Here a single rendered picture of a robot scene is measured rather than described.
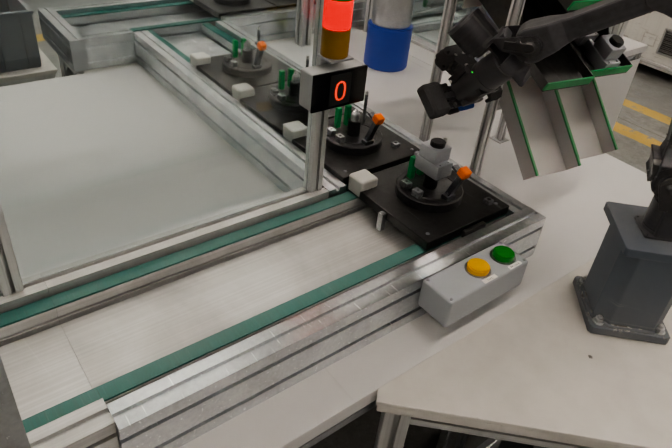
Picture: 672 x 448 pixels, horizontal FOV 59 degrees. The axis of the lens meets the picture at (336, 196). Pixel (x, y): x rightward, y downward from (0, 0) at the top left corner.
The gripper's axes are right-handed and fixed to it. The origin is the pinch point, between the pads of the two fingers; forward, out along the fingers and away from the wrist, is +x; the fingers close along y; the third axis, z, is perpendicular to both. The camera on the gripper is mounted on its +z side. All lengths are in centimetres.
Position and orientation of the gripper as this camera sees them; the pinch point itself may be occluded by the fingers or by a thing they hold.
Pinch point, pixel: (444, 104)
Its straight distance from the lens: 116.0
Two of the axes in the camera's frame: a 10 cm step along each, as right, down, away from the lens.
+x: -4.7, 3.0, 8.3
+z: -4.0, -9.1, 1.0
